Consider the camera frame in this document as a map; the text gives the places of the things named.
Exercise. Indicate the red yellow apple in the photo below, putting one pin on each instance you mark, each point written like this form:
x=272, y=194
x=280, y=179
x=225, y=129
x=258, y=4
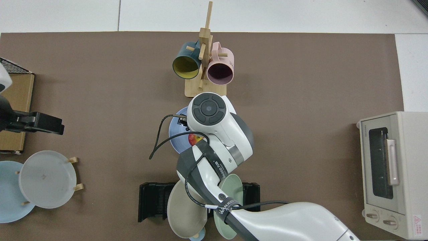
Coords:
x=193, y=140

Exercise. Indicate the grey plate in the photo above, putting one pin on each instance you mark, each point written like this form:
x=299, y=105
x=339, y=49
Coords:
x=46, y=179

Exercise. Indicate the wooden plate rack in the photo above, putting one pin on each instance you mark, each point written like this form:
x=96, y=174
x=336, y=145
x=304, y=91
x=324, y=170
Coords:
x=78, y=187

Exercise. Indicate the pale green plate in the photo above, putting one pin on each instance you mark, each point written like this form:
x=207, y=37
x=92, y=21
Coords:
x=234, y=187

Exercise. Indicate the light blue plate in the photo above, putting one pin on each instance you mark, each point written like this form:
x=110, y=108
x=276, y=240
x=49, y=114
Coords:
x=8, y=201

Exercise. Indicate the black dish rack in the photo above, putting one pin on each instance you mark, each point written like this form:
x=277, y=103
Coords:
x=153, y=201

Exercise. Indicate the beige plate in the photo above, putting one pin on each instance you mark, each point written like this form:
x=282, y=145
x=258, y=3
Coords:
x=184, y=214

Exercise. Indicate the wooden cup stand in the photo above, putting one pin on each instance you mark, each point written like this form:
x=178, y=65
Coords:
x=207, y=90

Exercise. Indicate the dark teal cup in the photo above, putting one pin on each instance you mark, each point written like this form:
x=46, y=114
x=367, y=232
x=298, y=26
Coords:
x=185, y=65

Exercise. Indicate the pink cup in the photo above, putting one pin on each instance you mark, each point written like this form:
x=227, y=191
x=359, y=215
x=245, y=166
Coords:
x=219, y=72

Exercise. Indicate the small blue round thing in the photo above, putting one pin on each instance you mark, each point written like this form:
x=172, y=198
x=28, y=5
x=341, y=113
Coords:
x=197, y=237

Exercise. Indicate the brown table cloth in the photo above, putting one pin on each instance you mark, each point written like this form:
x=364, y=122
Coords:
x=301, y=100

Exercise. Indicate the pale toaster oven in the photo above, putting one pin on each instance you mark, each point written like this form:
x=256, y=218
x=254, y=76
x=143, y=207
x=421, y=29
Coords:
x=401, y=167

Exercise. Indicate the dark grey panel corner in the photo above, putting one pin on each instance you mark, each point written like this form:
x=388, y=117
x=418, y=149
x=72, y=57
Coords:
x=422, y=6

